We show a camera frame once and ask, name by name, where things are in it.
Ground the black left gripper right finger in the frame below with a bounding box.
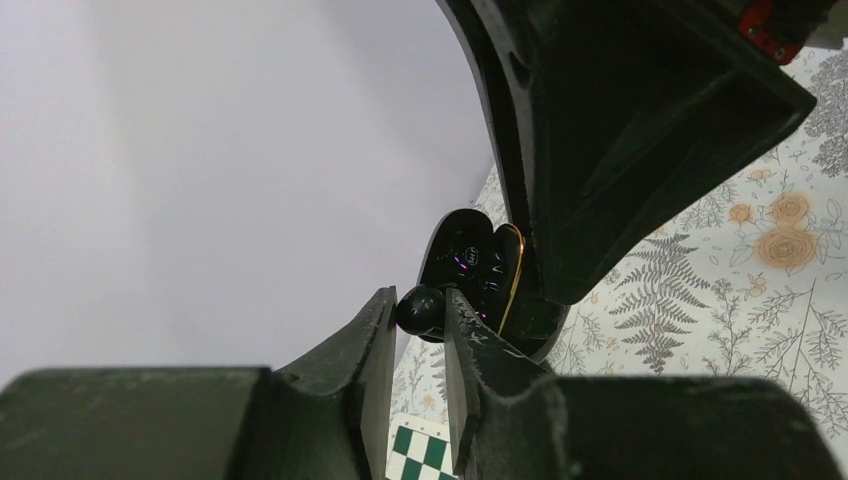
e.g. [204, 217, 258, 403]
[445, 289, 841, 479]

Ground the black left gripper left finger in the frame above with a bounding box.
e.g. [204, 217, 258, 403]
[1, 287, 396, 479]

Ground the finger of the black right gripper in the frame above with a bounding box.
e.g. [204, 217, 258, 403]
[440, 1, 816, 305]

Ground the black round cap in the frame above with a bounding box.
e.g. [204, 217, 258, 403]
[418, 209, 568, 361]

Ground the green white checkered board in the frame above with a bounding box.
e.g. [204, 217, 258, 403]
[384, 413, 457, 480]

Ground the floral patterned table mat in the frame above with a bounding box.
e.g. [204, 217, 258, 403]
[390, 39, 848, 465]

